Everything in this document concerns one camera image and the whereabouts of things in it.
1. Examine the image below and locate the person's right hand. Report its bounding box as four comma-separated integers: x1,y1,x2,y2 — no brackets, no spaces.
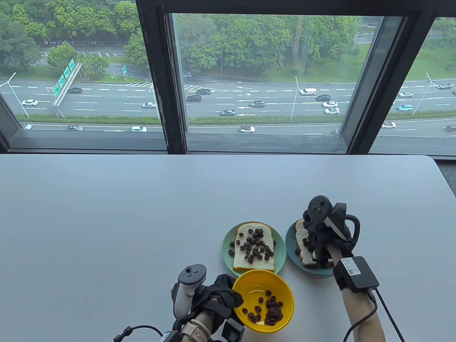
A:
303,210,357,268

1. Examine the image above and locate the person's left hand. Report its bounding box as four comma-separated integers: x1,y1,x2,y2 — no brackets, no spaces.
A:
191,274,244,333

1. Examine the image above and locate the white toast slice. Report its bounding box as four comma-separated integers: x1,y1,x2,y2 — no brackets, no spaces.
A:
233,222,275,273
295,219,335,268

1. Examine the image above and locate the yellow bowl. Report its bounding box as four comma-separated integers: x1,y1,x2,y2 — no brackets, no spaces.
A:
232,269,295,333

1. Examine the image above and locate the person's left forearm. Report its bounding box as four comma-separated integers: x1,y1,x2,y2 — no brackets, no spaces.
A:
189,309,214,342

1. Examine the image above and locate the person's right forearm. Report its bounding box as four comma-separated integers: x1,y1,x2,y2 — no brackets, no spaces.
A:
326,246,386,342

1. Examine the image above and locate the blue plate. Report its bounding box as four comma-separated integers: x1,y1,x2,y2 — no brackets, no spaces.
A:
285,219,337,276

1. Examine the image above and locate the light green plate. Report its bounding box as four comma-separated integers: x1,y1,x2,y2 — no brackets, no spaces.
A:
222,222,287,276

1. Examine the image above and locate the pink band wristwatch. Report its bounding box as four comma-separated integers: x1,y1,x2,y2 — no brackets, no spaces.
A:
182,319,211,342

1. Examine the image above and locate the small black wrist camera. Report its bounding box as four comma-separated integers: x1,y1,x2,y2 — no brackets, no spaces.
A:
222,317,245,342

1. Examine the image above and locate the black window frame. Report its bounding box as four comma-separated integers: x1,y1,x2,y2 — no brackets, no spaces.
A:
0,0,456,157

